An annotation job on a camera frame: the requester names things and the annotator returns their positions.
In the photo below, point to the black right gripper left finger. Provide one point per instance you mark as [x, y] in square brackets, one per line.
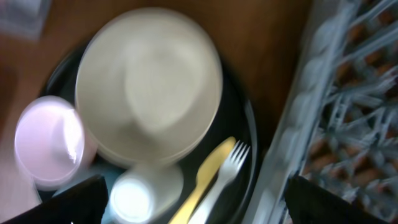
[83, 203]

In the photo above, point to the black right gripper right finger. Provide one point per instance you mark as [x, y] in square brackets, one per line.
[309, 203]

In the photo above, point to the pink bowl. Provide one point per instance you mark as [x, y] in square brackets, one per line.
[51, 144]

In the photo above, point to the beige plate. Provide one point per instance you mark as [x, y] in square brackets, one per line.
[148, 87]

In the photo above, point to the grey dishwasher rack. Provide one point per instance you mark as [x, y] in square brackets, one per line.
[339, 125]

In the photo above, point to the clear plastic waste bin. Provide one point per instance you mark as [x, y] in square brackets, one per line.
[24, 18]

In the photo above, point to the light blue cup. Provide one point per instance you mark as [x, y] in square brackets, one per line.
[108, 171]

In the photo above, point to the white cup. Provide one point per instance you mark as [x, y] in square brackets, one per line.
[144, 193]

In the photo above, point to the round black tray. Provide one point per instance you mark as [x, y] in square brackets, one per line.
[235, 118]

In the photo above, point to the white plastic fork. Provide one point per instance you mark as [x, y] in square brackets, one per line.
[227, 173]

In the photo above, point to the yellow plastic knife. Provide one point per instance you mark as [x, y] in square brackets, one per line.
[205, 174]

